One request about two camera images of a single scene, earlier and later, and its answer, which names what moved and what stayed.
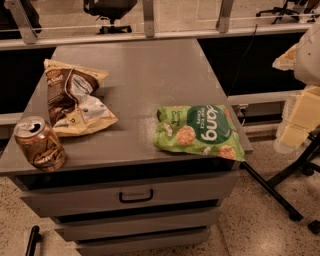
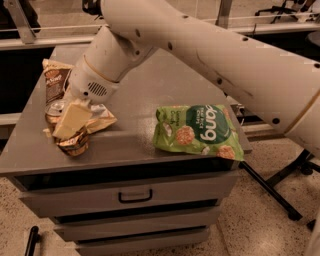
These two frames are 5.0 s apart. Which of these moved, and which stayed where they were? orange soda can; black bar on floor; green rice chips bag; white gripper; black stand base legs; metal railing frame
Moved: orange soda can; white gripper
Stayed: metal railing frame; black stand base legs; green rice chips bag; black bar on floor
